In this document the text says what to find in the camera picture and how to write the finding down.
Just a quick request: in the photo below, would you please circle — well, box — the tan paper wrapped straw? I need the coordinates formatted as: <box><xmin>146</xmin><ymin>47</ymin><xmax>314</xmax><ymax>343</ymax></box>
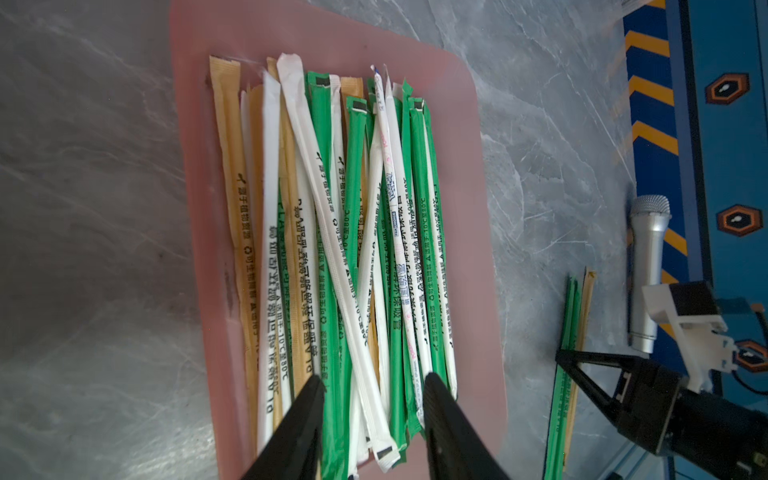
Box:
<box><xmin>209</xmin><ymin>56</ymin><xmax>258</xmax><ymax>454</ymax></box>

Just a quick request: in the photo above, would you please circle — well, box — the pink translucent storage box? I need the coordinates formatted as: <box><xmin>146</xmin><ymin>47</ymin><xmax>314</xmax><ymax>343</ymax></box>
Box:
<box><xmin>167</xmin><ymin>0</ymin><xmax>508</xmax><ymax>480</ymax></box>

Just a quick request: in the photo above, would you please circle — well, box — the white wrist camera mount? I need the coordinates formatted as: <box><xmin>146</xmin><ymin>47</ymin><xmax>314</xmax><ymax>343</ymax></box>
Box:
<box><xmin>642</xmin><ymin>281</ymin><xmax>737</xmax><ymax>393</ymax></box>

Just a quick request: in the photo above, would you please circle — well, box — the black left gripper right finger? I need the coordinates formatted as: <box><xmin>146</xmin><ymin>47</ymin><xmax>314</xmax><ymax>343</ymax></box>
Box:
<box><xmin>423</xmin><ymin>372</ymin><xmax>508</xmax><ymax>480</ymax></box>

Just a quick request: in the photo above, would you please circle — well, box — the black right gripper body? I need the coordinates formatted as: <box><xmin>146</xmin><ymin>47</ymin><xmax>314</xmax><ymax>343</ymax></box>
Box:
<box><xmin>614</xmin><ymin>356</ymin><xmax>767</xmax><ymax>479</ymax></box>

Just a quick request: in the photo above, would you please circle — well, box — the silver grey microphone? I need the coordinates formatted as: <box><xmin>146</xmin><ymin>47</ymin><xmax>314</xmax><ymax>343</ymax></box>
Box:
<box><xmin>628</xmin><ymin>195</ymin><xmax>672</xmax><ymax>355</ymax></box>

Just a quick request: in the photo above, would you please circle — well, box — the green straw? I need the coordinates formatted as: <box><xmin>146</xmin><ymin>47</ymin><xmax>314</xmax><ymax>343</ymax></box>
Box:
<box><xmin>408</xmin><ymin>98</ymin><xmax>447</xmax><ymax>383</ymax></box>
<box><xmin>543</xmin><ymin>276</ymin><xmax>581</xmax><ymax>480</ymax></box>

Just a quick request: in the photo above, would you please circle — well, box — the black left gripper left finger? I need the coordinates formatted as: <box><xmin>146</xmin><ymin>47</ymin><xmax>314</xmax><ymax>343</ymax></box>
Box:
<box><xmin>241</xmin><ymin>375</ymin><xmax>325</xmax><ymax>480</ymax></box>

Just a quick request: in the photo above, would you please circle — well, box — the white printed straw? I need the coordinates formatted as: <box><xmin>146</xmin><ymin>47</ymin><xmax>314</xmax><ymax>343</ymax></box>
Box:
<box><xmin>277</xmin><ymin>53</ymin><xmax>400</xmax><ymax>473</ymax></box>

